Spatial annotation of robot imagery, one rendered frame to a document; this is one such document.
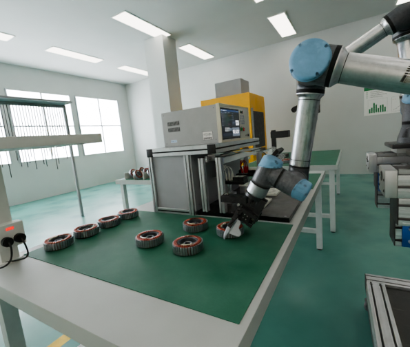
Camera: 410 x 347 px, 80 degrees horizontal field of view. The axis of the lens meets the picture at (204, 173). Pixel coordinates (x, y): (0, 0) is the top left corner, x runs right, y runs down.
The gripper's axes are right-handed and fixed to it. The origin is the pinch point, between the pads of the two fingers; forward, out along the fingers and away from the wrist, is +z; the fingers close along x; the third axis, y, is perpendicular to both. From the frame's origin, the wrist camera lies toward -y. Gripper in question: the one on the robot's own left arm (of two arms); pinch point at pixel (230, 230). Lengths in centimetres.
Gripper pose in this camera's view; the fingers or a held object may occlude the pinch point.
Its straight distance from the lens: 103.8
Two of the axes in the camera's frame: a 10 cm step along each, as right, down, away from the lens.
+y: 7.8, 4.9, -3.8
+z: -3.5, 8.6, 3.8
